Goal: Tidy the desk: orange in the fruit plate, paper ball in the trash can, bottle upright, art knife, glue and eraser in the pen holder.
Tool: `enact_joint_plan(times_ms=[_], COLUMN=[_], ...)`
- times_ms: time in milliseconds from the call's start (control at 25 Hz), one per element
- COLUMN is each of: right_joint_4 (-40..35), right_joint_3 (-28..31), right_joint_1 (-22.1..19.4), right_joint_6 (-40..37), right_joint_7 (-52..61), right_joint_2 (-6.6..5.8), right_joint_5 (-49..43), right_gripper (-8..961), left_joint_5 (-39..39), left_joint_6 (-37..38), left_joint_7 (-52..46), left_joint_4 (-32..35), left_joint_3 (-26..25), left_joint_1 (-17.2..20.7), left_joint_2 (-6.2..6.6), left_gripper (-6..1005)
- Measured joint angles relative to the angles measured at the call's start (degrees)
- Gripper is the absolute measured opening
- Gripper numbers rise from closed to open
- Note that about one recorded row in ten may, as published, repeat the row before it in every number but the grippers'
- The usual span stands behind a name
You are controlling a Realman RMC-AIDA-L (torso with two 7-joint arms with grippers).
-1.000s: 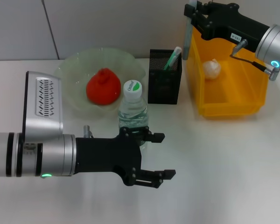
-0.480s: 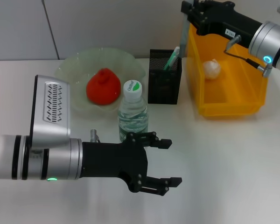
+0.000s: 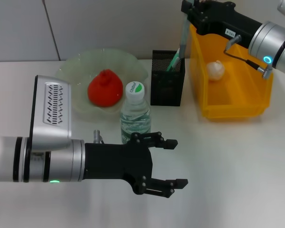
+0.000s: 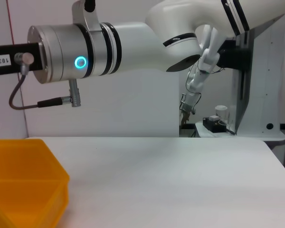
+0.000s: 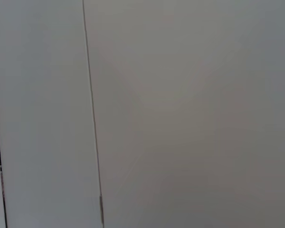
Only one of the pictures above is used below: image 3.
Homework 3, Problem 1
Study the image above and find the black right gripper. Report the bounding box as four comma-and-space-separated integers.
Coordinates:
181, 0, 263, 49

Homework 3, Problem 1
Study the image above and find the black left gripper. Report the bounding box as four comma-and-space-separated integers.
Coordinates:
84, 131, 189, 198

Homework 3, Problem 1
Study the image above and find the grey marker pen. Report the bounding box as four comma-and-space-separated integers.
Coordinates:
179, 13, 190, 59

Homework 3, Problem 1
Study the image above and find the clear water bottle green label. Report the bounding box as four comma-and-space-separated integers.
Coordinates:
120, 81, 152, 145

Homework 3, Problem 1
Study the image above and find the mint green utility knife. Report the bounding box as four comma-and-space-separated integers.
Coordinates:
165, 47, 184, 72

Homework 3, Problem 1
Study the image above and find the white paper ball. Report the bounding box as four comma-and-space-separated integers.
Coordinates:
206, 59, 226, 83

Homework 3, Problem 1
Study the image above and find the red round fruit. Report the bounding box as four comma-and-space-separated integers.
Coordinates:
87, 69, 124, 108

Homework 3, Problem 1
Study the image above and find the black mesh pen holder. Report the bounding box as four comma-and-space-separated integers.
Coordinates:
150, 49, 186, 107

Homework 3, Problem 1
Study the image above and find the translucent wavy glass fruit plate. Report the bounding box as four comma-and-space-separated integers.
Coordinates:
55, 48, 149, 123

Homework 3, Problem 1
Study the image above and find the yellow plastic storage bin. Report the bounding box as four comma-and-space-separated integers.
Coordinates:
189, 23, 274, 119

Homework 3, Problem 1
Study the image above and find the right gripper cable with plugs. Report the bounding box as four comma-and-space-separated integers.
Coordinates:
224, 34, 274, 79

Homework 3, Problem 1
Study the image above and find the left gripper cable with plug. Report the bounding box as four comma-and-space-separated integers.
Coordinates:
93, 130, 105, 145

